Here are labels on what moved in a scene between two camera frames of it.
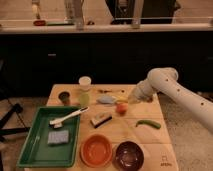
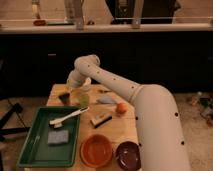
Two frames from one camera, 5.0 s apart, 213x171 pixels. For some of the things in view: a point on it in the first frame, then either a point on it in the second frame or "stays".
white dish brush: (57, 122) stays
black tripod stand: (14, 108) stays
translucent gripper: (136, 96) → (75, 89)
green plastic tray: (51, 147) stays
